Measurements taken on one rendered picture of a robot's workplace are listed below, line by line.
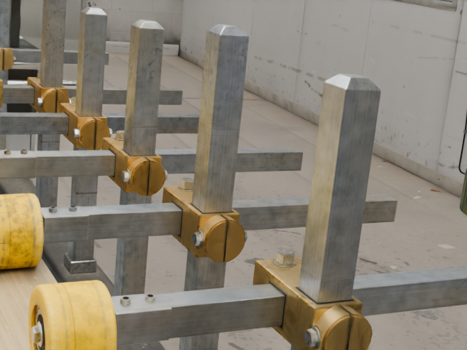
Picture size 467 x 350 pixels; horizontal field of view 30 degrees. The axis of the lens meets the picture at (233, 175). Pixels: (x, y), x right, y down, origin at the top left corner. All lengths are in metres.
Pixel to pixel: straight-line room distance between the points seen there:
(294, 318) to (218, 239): 0.20
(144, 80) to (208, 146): 0.25
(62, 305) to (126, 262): 0.54
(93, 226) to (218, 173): 0.15
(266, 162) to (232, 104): 0.39
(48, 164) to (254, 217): 0.31
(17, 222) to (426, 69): 4.58
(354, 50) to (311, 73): 0.65
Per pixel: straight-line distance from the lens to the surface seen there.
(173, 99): 1.79
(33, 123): 1.45
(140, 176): 1.17
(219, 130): 0.95
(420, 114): 5.42
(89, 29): 1.40
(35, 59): 2.21
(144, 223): 0.99
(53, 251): 1.59
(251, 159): 1.31
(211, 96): 0.94
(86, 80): 1.41
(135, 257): 1.24
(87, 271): 1.50
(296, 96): 6.91
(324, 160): 0.74
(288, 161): 1.35
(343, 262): 0.76
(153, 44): 1.17
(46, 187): 1.71
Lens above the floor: 1.26
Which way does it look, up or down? 15 degrees down
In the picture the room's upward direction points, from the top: 6 degrees clockwise
